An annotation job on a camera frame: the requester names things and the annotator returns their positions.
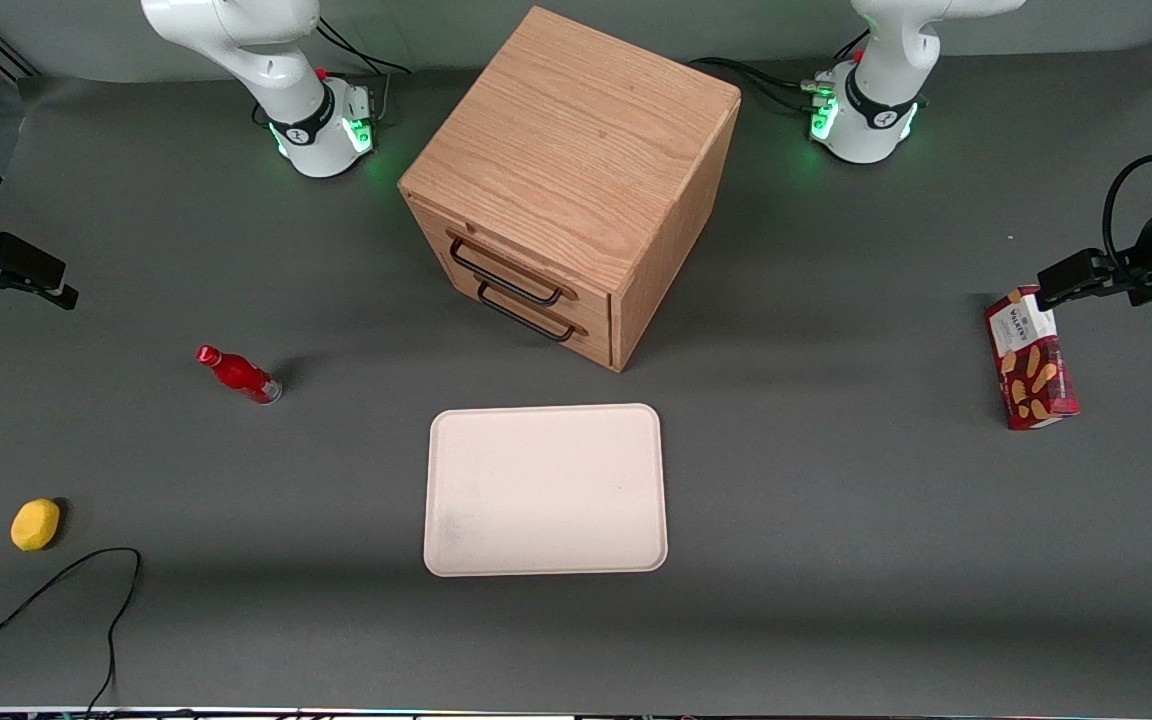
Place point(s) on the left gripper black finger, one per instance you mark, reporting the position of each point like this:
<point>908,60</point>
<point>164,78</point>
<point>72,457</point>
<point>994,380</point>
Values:
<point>1071,280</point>

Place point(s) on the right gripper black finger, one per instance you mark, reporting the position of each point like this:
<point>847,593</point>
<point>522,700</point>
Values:
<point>31,265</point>

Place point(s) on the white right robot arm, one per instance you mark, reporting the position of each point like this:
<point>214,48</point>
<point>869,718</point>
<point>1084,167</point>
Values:
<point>266,60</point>

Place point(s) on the oak wooden drawer cabinet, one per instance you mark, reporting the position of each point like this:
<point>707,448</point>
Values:
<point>576,140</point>

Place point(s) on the red tartan shortbread box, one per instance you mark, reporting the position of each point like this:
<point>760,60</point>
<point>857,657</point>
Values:
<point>1031,370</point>

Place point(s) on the yellow lemon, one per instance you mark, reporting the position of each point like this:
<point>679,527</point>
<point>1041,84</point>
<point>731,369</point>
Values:
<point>35,525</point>

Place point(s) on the red plastic bottle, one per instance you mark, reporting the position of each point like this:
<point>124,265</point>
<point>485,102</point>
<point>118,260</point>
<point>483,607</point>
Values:
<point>241,375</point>

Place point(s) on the cream rectangular plastic tray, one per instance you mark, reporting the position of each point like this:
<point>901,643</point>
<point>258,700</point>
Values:
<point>546,490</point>

